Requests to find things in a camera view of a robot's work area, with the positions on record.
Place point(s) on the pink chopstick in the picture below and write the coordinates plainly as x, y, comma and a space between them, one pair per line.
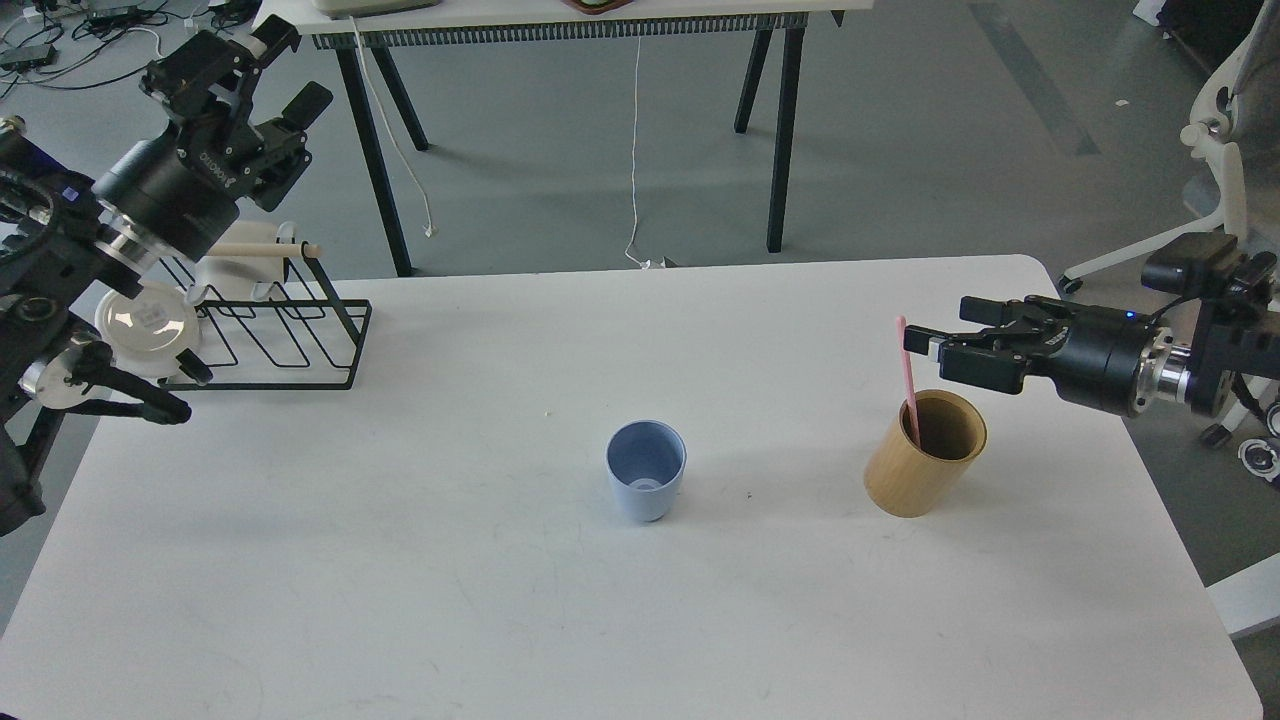
907, 377

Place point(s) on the white mug on rack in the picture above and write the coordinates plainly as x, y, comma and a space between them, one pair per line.
225, 274

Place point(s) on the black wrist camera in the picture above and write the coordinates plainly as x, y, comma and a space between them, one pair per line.
1193, 266

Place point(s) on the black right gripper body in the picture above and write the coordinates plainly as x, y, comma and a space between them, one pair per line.
1104, 358

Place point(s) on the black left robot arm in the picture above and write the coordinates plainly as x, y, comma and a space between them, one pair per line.
63, 241

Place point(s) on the bamboo cylinder holder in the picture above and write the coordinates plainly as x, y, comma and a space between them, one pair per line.
926, 450

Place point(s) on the black wire dish rack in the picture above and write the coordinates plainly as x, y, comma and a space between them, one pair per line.
311, 339

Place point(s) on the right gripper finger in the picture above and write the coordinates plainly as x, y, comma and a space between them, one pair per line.
946, 347
1033, 313

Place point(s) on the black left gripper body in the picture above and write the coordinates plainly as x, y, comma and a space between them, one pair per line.
183, 187

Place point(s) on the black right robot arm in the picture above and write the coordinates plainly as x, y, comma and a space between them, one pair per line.
1235, 335

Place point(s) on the light blue cup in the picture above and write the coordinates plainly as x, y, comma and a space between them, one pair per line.
646, 461

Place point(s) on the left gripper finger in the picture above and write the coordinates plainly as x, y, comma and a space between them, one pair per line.
296, 117
206, 86

